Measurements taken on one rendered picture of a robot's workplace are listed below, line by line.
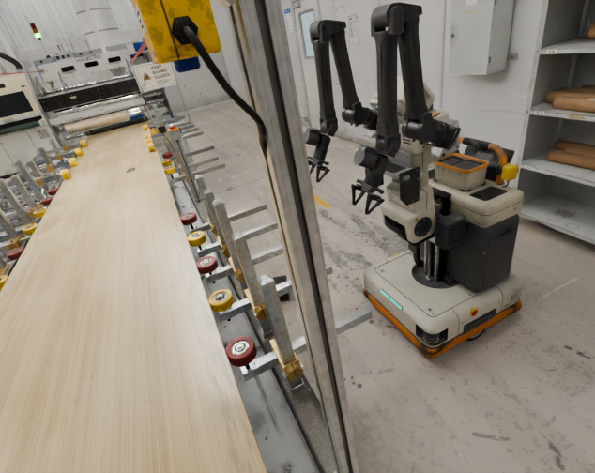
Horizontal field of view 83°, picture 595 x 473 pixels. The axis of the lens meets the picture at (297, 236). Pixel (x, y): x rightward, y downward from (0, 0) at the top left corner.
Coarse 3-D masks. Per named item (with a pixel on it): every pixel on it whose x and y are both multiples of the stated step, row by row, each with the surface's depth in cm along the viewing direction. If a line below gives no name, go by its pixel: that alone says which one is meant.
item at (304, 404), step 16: (192, 192) 261; (224, 256) 174; (240, 288) 149; (256, 320) 130; (256, 336) 128; (272, 336) 122; (272, 368) 111; (288, 384) 102; (304, 384) 103; (288, 400) 100; (304, 400) 99; (304, 416) 95; (320, 416) 94; (304, 432) 91; (320, 432) 90; (320, 448) 87; (320, 464) 84
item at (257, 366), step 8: (360, 312) 108; (368, 312) 108; (336, 320) 107; (344, 320) 106; (352, 320) 106; (360, 320) 107; (336, 328) 104; (344, 328) 106; (296, 344) 101; (304, 344) 101; (272, 352) 101; (296, 352) 101; (256, 360) 99; (264, 360) 98; (272, 360) 98; (240, 368) 98; (256, 368) 97; (264, 368) 98; (248, 376) 97
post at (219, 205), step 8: (216, 200) 121; (216, 208) 121; (224, 208) 122; (224, 216) 123; (224, 224) 124; (224, 232) 126; (232, 232) 127; (232, 240) 128; (232, 248) 130; (232, 256) 131
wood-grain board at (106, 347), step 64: (128, 128) 462; (64, 192) 252; (128, 192) 226; (64, 256) 161; (128, 256) 150; (192, 256) 140; (0, 320) 125; (64, 320) 118; (128, 320) 112; (192, 320) 107; (0, 384) 98; (64, 384) 94; (128, 384) 90; (192, 384) 86; (0, 448) 80; (64, 448) 77; (128, 448) 75; (192, 448) 72; (256, 448) 70
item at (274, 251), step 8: (272, 248) 145; (280, 248) 144; (256, 256) 142; (264, 256) 142; (272, 256) 144; (256, 264) 142; (216, 272) 137; (224, 272) 138; (232, 272) 139; (208, 280) 136; (216, 280) 137
